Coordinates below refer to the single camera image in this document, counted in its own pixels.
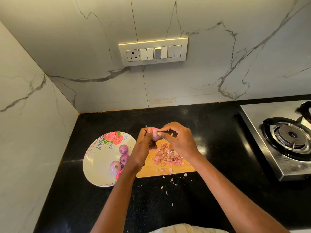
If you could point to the person's left hand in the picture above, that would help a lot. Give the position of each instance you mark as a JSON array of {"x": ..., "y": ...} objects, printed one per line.
[{"x": 137, "y": 155}]

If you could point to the person's right hand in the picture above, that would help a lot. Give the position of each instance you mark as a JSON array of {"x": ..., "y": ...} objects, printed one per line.
[{"x": 182, "y": 142}]

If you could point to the small pink onion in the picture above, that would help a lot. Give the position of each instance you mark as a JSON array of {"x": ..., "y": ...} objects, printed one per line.
[
  {"x": 124, "y": 159},
  {"x": 123, "y": 149},
  {"x": 115, "y": 166},
  {"x": 155, "y": 134}
]

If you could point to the wooden cutting board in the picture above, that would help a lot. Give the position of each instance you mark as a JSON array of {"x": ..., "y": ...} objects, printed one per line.
[{"x": 146, "y": 172}]

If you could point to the pile of onion peels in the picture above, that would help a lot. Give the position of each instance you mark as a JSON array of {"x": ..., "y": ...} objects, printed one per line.
[{"x": 167, "y": 156}]

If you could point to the person's right forearm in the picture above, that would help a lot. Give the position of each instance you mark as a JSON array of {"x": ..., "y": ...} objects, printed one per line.
[{"x": 238, "y": 199}]

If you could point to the person's left forearm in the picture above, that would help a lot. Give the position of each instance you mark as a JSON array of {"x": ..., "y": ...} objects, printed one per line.
[{"x": 115, "y": 207}]

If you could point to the black stone countertop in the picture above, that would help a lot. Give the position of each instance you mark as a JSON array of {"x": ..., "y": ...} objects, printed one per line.
[{"x": 218, "y": 122}]

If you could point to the white floral plate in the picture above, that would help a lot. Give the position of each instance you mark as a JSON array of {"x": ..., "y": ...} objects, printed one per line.
[{"x": 97, "y": 161}]

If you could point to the stainless steel gas stove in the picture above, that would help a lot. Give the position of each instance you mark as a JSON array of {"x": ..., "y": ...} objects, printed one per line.
[{"x": 250, "y": 116}]

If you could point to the beige striped garment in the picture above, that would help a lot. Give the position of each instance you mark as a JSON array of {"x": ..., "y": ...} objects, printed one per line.
[{"x": 187, "y": 229}]

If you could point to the black stove burner grate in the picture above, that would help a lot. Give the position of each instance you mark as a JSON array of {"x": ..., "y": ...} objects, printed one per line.
[
  {"x": 305, "y": 111},
  {"x": 287, "y": 138}
]

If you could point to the white wall switch panel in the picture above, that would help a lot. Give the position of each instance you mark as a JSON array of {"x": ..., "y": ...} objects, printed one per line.
[{"x": 153, "y": 52}]

